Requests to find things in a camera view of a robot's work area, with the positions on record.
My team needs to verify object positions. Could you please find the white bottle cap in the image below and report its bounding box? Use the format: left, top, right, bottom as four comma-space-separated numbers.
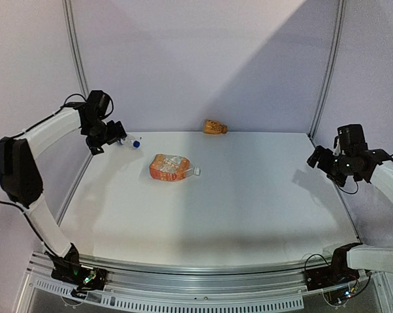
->
194, 167, 201, 176

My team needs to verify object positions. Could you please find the aluminium corner post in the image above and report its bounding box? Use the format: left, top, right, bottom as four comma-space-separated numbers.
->
307, 0, 347, 143
62, 0, 89, 96

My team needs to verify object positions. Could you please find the aluminium front rail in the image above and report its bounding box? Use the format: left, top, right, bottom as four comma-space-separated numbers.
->
25, 251, 385, 311

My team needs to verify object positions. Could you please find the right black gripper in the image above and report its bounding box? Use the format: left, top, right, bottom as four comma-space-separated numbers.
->
307, 145, 358, 188

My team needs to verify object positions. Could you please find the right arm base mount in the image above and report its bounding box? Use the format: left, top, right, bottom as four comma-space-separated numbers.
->
303, 254, 371, 306

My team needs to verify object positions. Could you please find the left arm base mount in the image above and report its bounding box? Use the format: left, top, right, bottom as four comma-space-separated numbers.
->
51, 256, 108, 299

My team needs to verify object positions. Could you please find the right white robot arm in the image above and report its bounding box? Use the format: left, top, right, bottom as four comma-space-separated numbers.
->
307, 124, 393, 284

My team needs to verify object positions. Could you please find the right aluminium corner post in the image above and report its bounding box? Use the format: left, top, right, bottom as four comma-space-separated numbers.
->
307, 0, 347, 143

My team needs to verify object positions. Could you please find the clear bottle blue label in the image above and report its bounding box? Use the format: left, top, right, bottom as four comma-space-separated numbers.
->
118, 134, 140, 149

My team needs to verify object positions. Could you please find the left aluminium corner post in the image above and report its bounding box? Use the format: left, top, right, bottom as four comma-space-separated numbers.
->
62, 0, 89, 96

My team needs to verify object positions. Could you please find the small brown bottle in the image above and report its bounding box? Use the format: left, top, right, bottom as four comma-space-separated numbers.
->
203, 119, 228, 135

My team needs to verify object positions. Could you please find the crushed orange label bottle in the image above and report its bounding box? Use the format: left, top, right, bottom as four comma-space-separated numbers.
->
149, 154, 197, 182

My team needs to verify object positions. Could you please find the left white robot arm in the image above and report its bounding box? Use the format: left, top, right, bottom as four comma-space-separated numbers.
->
0, 90, 127, 283

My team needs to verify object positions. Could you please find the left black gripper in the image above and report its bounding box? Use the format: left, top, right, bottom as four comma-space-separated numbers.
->
84, 117, 127, 155

